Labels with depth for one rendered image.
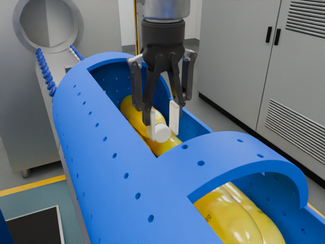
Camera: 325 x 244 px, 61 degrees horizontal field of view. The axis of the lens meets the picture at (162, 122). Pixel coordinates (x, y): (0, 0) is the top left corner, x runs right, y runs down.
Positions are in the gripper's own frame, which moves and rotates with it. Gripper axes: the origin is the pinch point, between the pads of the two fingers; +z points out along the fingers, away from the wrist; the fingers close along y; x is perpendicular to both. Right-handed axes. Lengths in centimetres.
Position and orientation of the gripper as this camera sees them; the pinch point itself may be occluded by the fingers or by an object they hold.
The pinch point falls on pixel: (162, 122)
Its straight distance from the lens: 56.7
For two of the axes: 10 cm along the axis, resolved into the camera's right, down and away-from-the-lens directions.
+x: 4.5, 4.5, -7.7
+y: -9.0, 2.2, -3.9
